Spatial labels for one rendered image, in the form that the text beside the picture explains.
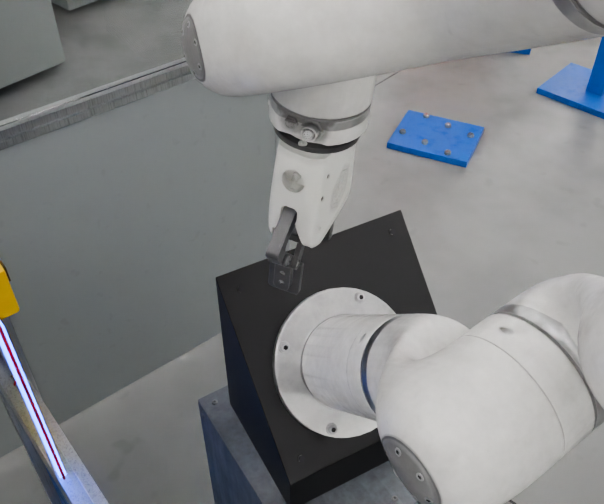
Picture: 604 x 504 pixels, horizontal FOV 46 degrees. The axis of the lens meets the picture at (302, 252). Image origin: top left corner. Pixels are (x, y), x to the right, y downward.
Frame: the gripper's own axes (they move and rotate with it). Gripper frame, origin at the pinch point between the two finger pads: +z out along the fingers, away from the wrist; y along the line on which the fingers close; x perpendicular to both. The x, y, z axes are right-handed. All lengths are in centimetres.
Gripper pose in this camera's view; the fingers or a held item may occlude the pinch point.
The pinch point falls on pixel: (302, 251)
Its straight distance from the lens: 71.6
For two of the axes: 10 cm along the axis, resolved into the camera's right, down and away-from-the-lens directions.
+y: 3.8, -6.2, 6.8
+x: -9.2, -3.3, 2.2
